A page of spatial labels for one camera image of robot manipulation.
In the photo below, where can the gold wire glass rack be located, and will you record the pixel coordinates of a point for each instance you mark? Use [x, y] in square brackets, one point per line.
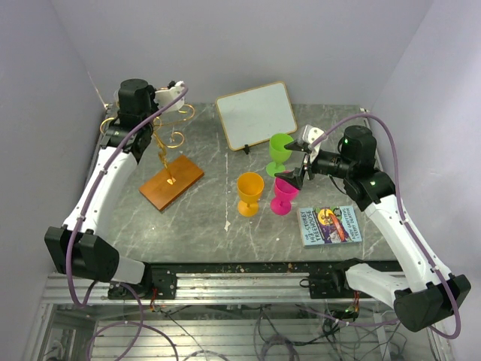
[176, 177]

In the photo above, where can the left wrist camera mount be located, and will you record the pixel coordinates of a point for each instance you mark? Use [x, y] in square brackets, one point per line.
[172, 97]

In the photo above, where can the small whiteboard wooden frame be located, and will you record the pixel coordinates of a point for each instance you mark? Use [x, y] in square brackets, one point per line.
[253, 116]

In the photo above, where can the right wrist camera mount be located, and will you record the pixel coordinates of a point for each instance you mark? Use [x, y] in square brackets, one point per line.
[310, 139]

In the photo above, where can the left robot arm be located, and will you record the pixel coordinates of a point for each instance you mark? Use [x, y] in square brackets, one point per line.
[78, 247]

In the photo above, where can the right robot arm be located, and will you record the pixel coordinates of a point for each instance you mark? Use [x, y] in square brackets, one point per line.
[428, 292]

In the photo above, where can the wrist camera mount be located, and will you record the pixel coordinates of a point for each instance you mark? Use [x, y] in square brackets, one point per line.
[310, 139]
[172, 97]

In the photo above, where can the treehouse children's book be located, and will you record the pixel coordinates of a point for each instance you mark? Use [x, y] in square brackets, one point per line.
[320, 226]

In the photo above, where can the aluminium rail frame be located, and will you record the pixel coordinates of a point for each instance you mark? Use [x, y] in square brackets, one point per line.
[279, 311]

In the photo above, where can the orange plastic wine glass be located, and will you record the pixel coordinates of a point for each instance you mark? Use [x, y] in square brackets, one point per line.
[250, 186]

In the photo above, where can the pink plastic wine glass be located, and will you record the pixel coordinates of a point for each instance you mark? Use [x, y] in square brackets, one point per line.
[284, 194]

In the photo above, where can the green plastic wine glass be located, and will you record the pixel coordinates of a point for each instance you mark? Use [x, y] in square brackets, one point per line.
[278, 153]

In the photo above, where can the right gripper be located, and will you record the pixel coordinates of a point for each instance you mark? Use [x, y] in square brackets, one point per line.
[294, 177]

